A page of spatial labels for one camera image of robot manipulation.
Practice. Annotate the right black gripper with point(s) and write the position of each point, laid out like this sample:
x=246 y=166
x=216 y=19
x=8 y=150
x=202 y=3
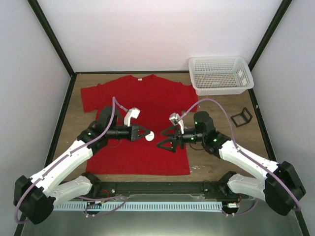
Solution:
x=178 y=136

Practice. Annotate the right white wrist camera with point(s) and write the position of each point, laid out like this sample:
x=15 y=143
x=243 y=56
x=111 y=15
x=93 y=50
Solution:
x=176 y=121

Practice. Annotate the round gold brooch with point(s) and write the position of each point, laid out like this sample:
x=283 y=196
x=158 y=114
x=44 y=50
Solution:
x=150 y=136

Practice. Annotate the light blue cable duct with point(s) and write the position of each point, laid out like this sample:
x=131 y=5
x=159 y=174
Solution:
x=142 y=206

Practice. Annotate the black brooch box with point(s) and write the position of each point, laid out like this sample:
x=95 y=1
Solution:
x=242 y=118

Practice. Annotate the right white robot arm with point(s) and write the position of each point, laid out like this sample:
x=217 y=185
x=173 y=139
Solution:
x=261 y=169

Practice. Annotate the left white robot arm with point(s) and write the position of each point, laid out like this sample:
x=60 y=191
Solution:
x=37 y=196

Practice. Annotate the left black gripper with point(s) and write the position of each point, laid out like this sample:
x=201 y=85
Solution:
x=134 y=132

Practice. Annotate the red t-shirt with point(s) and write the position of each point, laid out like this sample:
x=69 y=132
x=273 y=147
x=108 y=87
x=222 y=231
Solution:
x=156 y=98

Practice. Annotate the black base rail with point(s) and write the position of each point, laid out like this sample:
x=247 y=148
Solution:
x=157 y=188

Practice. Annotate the white plastic basket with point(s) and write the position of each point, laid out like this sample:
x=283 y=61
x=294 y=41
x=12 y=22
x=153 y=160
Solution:
x=220 y=75

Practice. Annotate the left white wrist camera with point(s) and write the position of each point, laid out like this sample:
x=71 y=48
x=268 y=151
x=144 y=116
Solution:
x=131 y=113

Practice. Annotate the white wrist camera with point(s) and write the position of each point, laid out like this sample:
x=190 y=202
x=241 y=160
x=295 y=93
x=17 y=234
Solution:
x=131 y=113
x=176 y=121

